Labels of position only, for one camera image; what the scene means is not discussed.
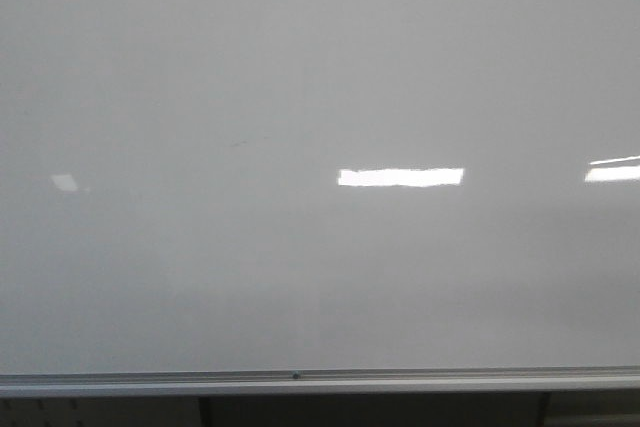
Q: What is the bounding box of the white whiteboard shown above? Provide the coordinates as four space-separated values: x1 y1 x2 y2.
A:
1 0 639 375

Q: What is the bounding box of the grey aluminium marker tray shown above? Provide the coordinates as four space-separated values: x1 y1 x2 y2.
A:
1 366 639 398

